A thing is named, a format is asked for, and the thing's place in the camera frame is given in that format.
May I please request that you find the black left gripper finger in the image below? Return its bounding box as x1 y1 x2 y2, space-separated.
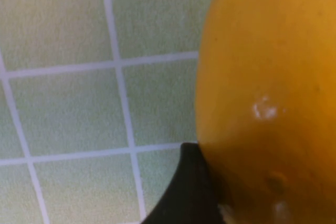
141 142 232 224

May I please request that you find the curved yellow-orange toy mango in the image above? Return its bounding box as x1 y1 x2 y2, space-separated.
195 0 336 224

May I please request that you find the green checked tablecloth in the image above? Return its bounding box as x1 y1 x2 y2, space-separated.
0 0 237 224

